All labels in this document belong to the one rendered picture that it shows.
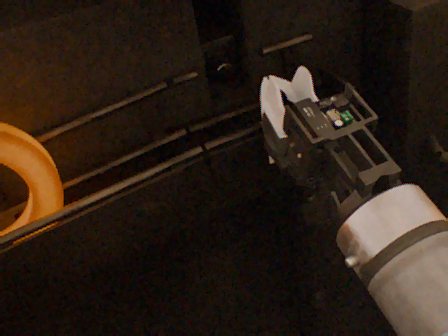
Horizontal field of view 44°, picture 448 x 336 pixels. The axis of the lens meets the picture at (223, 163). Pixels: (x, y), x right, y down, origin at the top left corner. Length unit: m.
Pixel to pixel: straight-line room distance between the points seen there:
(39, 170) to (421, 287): 0.39
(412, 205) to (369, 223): 0.04
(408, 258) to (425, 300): 0.03
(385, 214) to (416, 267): 0.05
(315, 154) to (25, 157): 0.29
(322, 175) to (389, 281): 0.14
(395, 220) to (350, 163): 0.08
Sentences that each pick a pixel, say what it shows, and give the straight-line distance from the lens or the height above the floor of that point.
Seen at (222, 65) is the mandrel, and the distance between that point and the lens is 0.72.
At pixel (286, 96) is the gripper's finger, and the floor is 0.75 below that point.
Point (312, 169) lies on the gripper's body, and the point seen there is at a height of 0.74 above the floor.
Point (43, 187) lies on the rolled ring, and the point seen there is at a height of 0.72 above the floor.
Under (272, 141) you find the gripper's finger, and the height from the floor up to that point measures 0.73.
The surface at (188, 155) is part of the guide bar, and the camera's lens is 0.63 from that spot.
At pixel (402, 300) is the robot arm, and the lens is 0.47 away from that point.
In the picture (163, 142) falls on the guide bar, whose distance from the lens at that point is 0.68.
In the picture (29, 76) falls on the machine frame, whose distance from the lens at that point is 0.65.
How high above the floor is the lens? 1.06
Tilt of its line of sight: 35 degrees down
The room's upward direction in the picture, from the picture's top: 11 degrees counter-clockwise
